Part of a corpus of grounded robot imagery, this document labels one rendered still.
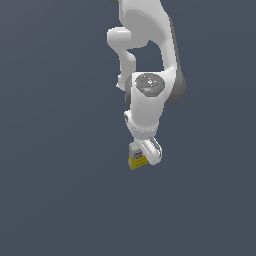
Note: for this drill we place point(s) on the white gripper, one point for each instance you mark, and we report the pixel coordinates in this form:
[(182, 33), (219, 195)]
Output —
[(151, 150)]

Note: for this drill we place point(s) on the yellow and white box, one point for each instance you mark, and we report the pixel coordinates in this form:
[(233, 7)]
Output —
[(136, 159)]

